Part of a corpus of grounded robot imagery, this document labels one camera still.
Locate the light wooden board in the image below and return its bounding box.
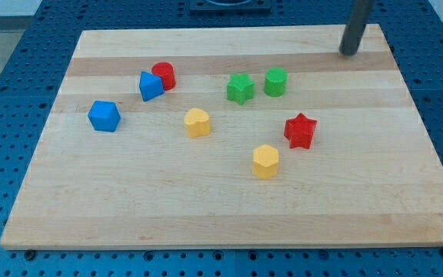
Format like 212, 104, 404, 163
0, 24, 443, 250

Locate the yellow heart block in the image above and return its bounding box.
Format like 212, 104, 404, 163
184, 108, 211, 138

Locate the yellow hexagon block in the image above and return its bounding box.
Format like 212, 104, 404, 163
252, 145, 279, 179

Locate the green star block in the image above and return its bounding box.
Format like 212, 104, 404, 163
226, 72, 255, 105

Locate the red star block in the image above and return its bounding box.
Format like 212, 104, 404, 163
284, 113, 318, 149

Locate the green cylinder block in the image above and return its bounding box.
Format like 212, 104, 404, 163
264, 67, 288, 97

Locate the blue triangular prism block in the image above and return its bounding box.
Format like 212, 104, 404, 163
138, 72, 165, 102

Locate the red cylinder block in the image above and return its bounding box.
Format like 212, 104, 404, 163
152, 62, 176, 91

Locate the blue cube block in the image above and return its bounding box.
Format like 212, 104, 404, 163
88, 101, 121, 132

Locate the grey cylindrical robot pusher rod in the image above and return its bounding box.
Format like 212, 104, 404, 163
339, 0, 375, 56

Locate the blue perforated table plate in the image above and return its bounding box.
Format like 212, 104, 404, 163
0, 1, 443, 276

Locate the dark robot base mount plate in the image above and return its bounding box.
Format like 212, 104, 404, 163
189, 0, 272, 14

